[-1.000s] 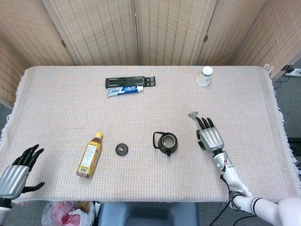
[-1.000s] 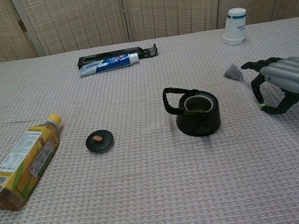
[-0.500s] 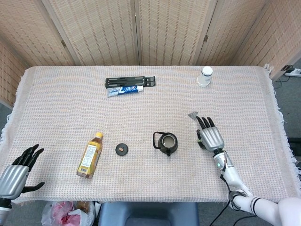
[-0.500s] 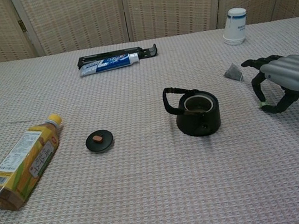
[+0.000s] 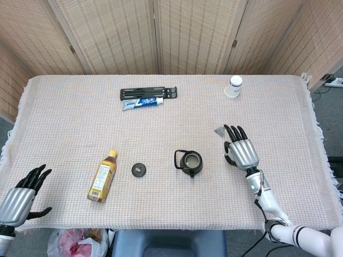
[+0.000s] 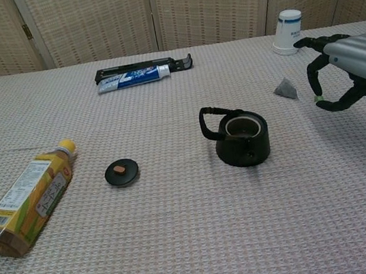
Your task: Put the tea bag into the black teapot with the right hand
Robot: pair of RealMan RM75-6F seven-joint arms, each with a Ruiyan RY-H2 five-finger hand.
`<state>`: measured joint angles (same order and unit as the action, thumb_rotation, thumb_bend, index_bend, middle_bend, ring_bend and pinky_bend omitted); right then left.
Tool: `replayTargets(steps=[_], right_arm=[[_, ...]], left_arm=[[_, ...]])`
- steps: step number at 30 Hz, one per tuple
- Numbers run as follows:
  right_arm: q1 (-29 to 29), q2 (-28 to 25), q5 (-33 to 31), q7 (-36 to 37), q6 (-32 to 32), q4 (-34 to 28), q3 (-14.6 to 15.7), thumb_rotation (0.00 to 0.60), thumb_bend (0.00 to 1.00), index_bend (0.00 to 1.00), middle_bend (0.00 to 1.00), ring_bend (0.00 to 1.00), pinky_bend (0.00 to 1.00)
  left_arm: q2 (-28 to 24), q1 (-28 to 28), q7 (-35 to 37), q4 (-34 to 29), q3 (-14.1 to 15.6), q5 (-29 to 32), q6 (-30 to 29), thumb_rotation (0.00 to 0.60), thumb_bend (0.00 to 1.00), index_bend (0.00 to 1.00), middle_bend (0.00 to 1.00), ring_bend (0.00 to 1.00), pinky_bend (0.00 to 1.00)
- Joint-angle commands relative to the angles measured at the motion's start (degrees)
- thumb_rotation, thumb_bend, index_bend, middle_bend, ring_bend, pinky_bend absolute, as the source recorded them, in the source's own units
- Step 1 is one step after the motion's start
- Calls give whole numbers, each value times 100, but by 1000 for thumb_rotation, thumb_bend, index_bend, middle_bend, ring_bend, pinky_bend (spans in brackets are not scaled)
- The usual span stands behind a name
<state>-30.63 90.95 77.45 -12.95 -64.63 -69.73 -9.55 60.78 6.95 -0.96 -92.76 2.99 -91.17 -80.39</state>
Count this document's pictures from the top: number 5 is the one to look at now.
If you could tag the woven bamboo screen panel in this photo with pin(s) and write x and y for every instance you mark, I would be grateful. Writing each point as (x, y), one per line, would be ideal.
(319, 42)
(265, 34)
(112, 37)
(34, 37)
(195, 37)
(10, 85)

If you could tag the white power strip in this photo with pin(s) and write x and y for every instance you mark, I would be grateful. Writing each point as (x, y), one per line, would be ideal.
(335, 81)

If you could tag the pale woven tablecloth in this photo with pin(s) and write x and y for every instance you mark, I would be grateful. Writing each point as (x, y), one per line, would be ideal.
(160, 134)

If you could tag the black teapot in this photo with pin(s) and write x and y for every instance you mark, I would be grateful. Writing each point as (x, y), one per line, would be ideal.
(199, 165)

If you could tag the black and silver left hand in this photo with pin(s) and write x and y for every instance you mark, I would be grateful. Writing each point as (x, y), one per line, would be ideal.
(16, 204)

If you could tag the clear plastic bag pink contents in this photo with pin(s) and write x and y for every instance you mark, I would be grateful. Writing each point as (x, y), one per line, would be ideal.
(77, 242)

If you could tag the black flat floor object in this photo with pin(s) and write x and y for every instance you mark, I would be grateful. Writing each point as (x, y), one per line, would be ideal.
(336, 159)

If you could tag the yellow-capped tea bottle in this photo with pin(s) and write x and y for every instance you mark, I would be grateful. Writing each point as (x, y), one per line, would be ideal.
(103, 179)

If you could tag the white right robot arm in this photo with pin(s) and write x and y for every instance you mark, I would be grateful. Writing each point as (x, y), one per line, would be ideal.
(270, 199)

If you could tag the white paper cup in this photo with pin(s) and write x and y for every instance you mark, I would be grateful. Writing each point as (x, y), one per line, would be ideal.
(232, 89)

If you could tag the black and silver right hand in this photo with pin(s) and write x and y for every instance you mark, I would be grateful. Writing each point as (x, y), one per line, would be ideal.
(244, 155)

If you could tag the blue and white toothpaste tube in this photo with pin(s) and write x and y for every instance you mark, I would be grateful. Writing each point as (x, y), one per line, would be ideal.
(142, 103)

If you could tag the black folding stand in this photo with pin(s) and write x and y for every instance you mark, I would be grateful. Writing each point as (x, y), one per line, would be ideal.
(144, 92)

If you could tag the blue-grey chair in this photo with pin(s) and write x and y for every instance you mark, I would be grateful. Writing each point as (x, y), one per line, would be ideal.
(168, 243)

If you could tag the small grey triangular plastic piece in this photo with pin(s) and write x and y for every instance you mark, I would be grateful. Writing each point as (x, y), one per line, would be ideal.
(219, 131)

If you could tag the black teapot lid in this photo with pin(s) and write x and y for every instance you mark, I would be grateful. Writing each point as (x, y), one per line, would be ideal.
(138, 170)

